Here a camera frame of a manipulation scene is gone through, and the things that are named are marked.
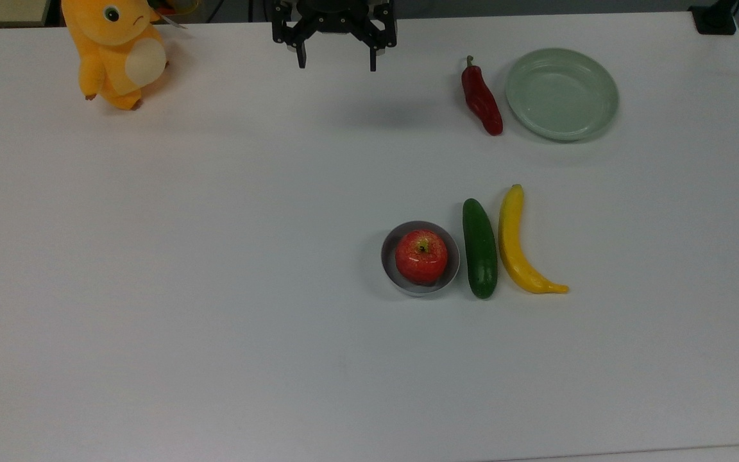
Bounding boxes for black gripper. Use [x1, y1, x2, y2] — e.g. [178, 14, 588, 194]
[272, 0, 398, 72]

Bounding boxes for red apple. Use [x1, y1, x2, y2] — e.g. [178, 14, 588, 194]
[395, 230, 448, 286]

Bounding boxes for red chili pepper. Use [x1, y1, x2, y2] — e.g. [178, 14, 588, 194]
[461, 55, 504, 137]

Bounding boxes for grey metal bowl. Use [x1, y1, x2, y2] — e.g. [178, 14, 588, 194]
[380, 221, 461, 298]

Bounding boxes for orange plush toy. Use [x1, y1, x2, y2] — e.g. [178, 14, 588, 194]
[61, 0, 170, 111]

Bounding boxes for pale green plate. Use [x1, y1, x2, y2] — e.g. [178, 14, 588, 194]
[505, 47, 620, 142]

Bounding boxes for green cucumber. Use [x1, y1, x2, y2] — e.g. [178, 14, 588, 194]
[462, 198, 498, 300]

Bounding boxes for yellow banana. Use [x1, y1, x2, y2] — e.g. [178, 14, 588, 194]
[498, 184, 570, 295]

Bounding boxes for beige box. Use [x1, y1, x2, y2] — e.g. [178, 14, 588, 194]
[0, 0, 50, 27]

